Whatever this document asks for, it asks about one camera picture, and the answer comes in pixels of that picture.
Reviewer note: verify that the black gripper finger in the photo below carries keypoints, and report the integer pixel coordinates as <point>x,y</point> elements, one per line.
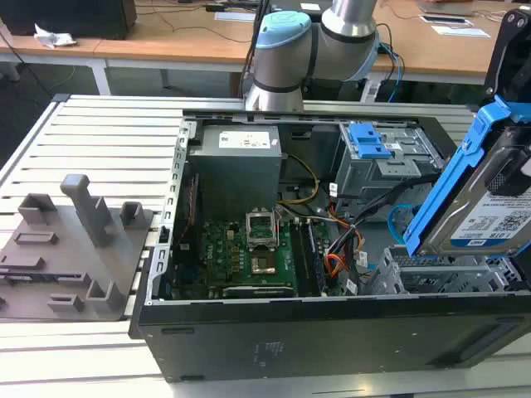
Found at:
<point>514,180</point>

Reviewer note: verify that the hard disk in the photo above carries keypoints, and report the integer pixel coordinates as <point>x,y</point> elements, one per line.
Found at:
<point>464,207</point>

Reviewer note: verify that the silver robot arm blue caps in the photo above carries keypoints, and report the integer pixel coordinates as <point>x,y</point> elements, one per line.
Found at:
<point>282,54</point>

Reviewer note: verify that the grey metal disk bay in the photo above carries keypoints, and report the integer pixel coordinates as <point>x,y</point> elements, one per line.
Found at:
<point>435,278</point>

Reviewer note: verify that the black RAM slot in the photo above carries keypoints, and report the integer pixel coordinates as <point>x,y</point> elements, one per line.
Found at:
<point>297,261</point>
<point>303,261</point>
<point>317,261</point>
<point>311,257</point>

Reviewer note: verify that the wooden desk white legs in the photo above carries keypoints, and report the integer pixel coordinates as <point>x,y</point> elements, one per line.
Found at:
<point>145,45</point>
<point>439,58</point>

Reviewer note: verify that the metal drive cage blue latch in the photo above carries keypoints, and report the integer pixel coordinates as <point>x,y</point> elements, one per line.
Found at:
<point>373,174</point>

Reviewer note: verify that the CPU socket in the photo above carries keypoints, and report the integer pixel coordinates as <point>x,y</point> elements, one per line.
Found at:
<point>263,265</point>

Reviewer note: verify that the black open PC case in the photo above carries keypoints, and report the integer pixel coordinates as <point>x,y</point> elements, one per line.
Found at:
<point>290,344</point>

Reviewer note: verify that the black graphics card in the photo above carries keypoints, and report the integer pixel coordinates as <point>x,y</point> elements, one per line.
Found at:
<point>257,290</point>

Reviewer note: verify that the grey power supply unit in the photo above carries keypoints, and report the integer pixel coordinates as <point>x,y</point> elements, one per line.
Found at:
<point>232,166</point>

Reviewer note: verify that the green motherboard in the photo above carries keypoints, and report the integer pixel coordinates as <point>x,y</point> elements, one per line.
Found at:
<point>224,257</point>

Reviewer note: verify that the black box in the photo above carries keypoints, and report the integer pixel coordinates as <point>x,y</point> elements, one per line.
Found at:
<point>66,18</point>

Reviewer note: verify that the crumpled white paper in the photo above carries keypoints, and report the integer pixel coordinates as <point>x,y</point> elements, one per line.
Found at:
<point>54,38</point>

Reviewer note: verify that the grey plastic parts rack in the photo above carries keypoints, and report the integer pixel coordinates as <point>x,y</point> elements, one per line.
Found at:
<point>62,269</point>

